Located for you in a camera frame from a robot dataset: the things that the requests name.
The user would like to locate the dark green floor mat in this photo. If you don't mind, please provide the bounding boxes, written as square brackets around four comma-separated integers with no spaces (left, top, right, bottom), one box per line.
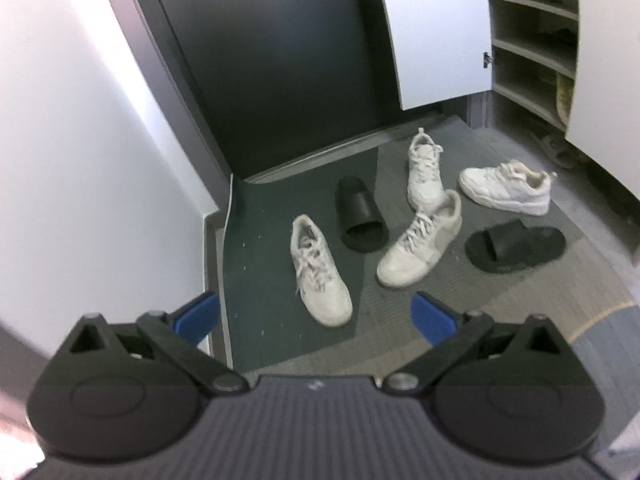
[220,140,418,377]

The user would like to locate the dark entrance door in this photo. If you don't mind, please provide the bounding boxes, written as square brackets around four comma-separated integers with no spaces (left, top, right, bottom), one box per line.
[125,0,403,181]

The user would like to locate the white chunky sneaker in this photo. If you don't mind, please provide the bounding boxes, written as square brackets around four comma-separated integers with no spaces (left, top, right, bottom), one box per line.
[406,128,446,209]
[458,159,558,217]

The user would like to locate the metal door threshold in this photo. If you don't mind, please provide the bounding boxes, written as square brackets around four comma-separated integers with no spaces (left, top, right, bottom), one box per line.
[244,114,453,184]

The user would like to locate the brown sandal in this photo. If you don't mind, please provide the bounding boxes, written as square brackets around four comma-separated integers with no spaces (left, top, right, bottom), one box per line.
[529,130,587,169]

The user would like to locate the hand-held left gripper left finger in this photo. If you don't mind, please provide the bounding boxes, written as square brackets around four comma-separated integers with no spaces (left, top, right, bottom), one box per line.
[49,291,250,397]

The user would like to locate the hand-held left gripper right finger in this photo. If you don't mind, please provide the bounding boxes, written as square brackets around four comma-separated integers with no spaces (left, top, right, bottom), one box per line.
[382,292,583,396]

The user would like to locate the shoe cabinet shelves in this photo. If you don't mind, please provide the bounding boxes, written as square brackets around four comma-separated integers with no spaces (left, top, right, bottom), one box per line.
[484,0,585,133]

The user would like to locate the white cabinet door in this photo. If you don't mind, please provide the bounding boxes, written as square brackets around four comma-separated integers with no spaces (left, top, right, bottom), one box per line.
[374,0,494,112]
[562,0,640,211]

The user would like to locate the black slide sandal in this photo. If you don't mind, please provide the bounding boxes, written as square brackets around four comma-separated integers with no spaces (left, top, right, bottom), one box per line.
[335,176,390,253]
[464,219,567,275]

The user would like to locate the white and grey sneaker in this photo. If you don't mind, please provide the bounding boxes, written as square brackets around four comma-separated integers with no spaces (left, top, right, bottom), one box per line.
[376,189,463,289]

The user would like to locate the yellow patterned slipper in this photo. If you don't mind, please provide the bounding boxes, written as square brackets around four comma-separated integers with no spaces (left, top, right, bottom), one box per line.
[553,72,574,126]

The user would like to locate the white lace-up sneaker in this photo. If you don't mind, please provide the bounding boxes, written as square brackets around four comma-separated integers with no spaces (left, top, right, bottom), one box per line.
[290,214,354,328]

